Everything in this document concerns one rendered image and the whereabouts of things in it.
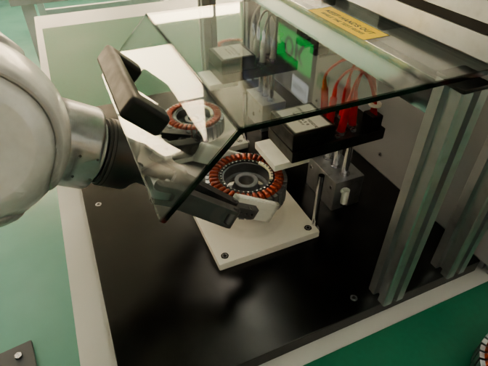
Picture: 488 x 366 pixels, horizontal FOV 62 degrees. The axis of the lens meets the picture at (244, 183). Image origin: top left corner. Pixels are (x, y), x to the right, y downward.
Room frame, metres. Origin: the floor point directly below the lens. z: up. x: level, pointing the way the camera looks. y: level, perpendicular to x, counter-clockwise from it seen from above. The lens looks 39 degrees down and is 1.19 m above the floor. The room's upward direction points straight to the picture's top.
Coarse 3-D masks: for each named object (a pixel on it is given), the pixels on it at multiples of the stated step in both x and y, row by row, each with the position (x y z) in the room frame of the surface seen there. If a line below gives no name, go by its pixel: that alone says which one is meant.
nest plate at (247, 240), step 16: (288, 192) 0.48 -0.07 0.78; (288, 208) 0.44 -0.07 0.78; (208, 224) 0.41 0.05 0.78; (240, 224) 0.41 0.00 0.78; (256, 224) 0.41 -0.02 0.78; (272, 224) 0.41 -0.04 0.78; (288, 224) 0.41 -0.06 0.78; (304, 224) 0.41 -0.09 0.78; (208, 240) 0.38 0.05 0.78; (224, 240) 0.38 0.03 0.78; (240, 240) 0.38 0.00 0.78; (256, 240) 0.38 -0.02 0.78; (272, 240) 0.38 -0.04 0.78; (288, 240) 0.38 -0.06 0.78; (304, 240) 0.39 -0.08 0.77; (224, 256) 0.35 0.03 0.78; (240, 256) 0.35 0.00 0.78; (256, 256) 0.36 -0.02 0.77
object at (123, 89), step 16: (112, 48) 0.34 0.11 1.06; (112, 64) 0.31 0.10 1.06; (128, 64) 0.34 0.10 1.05; (112, 80) 0.29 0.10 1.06; (128, 80) 0.28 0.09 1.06; (112, 96) 0.27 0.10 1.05; (128, 96) 0.25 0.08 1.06; (128, 112) 0.25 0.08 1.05; (144, 112) 0.25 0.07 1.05; (160, 112) 0.26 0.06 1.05; (144, 128) 0.25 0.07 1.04; (160, 128) 0.25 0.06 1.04
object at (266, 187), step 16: (224, 160) 0.46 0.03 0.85; (240, 160) 0.47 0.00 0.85; (256, 160) 0.47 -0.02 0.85; (208, 176) 0.43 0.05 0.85; (224, 176) 0.44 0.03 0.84; (240, 176) 0.44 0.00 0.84; (256, 176) 0.46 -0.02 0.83; (272, 176) 0.43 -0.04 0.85; (240, 192) 0.40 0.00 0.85; (256, 192) 0.40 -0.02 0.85; (272, 192) 0.40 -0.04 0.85
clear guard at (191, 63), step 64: (256, 0) 0.47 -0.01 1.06; (320, 0) 0.47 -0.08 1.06; (192, 64) 0.30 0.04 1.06; (256, 64) 0.30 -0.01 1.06; (320, 64) 0.30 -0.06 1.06; (384, 64) 0.30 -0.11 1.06; (448, 64) 0.30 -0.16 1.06; (128, 128) 0.29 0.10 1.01; (192, 128) 0.24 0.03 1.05; (256, 128) 0.21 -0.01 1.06
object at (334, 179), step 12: (324, 156) 0.51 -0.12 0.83; (312, 168) 0.50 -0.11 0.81; (324, 168) 0.48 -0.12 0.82; (336, 168) 0.48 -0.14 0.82; (312, 180) 0.50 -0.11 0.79; (324, 180) 0.47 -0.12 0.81; (336, 180) 0.46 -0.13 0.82; (348, 180) 0.46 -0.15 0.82; (360, 180) 0.47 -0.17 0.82; (324, 192) 0.47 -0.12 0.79; (336, 192) 0.45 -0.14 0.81; (336, 204) 0.45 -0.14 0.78; (348, 204) 0.46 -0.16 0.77
